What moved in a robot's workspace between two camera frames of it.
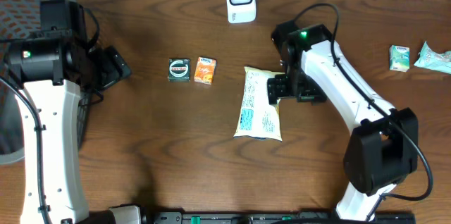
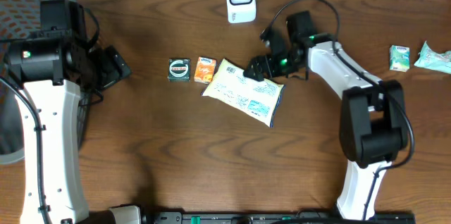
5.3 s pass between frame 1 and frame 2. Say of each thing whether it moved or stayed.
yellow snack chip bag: moved
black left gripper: stayed
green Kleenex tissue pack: stayed
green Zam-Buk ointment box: stayed
